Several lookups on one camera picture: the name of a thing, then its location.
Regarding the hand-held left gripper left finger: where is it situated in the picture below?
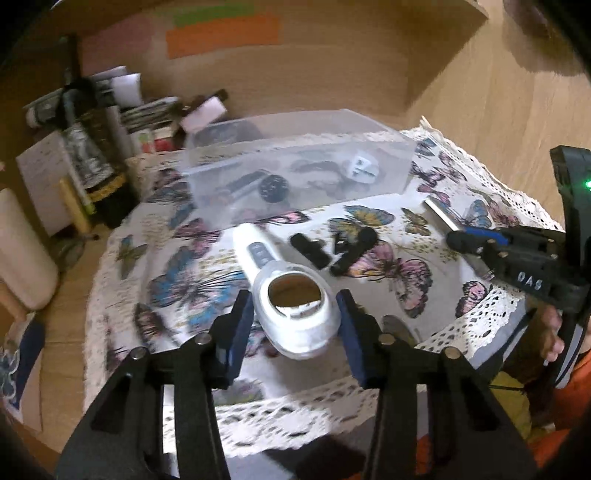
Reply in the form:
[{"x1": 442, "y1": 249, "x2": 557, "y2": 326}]
[{"x1": 55, "y1": 290, "x2": 256, "y2": 480}]

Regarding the small pink white box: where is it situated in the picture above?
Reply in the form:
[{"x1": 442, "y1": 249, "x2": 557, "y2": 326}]
[{"x1": 179, "y1": 96, "x2": 228, "y2": 134}]

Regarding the silver metal bar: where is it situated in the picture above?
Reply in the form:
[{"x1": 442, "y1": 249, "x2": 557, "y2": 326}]
[{"x1": 424, "y1": 196, "x2": 464, "y2": 233}]

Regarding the orange clothing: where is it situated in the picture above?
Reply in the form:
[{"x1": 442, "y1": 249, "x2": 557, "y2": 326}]
[{"x1": 531, "y1": 348, "x2": 591, "y2": 462}]

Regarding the butterfly print tablecloth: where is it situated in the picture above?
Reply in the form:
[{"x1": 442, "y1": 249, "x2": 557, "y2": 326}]
[{"x1": 84, "y1": 116, "x2": 568, "y2": 459}]

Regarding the clear plastic box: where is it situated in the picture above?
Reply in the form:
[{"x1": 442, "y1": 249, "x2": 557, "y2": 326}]
[{"x1": 177, "y1": 108, "x2": 417, "y2": 232}]

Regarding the black curved plastic piece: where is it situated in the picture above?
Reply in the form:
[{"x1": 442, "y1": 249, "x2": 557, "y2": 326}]
[{"x1": 329, "y1": 228, "x2": 378, "y2": 275}]

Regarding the white handheld device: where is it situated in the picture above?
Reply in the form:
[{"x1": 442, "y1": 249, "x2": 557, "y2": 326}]
[{"x1": 232, "y1": 223, "x2": 341, "y2": 361}]

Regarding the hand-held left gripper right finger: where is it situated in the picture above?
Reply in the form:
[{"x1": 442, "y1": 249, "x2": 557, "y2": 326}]
[{"x1": 336, "y1": 290, "x2": 532, "y2": 480}]

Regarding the blue patterned bag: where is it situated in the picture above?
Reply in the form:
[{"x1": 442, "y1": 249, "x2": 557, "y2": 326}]
[{"x1": 0, "y1": 318, "x2": 46, "y2": 418}]

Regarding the white paper box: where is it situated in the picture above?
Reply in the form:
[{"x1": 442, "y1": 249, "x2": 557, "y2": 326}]
[{"x1": 16, "y1": 130, "x2": 77, "y2": 237}]

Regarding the white cube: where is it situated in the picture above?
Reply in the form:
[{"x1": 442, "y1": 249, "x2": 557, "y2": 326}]
[{"x1": 344, "y1": 154, "x2": 382, "y2": 182}]

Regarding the black round cap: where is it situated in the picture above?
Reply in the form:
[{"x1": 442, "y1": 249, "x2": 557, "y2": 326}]
[{"x1": 259, "y1": 174, "x2": 290, "y2": 203}]

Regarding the small black clip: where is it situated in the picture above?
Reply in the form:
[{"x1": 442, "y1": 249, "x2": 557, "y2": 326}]
[{"x1": 289, "y1": 233, "x2": 329, "y2": 268}]

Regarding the person's right hand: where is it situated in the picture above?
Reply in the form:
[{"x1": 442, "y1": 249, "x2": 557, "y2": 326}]
[{"x1": 537, "y1": 305, "x2": 567, "y2": 366}]

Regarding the stack of books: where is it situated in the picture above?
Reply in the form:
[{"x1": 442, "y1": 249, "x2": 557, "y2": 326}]
[{"x1": 121, "y1": 96, "x2": 185, "y2": 154}]

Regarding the orange paper sheet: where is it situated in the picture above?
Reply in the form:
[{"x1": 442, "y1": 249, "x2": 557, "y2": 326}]
[{"x1": 165, "y1": 13, "x2": 282, "y2": 60}]

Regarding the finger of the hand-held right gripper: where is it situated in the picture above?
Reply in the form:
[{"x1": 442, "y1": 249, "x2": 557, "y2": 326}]
[
  {"x1": 478, "y1": 251, "x2": 505, "y2": 280},
  {"x1": 446, "y1": 227, "x2": 511, "y2": 254}
]

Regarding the black cylinder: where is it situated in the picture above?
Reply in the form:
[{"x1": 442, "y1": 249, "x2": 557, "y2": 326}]
[{"x1": 221, "y1": 171, "x2": 271, "y2": 200}]

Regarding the white cylinder cushion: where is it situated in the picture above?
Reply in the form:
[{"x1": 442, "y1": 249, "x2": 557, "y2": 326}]
[{"x1": 0, "y1": 186, "x2": 59, "y2": 311}]

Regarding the green paper sheet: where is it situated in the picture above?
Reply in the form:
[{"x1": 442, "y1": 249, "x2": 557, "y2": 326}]
[{"x1": 172, "y1": 4, "x2": 256, "y2": 27}]

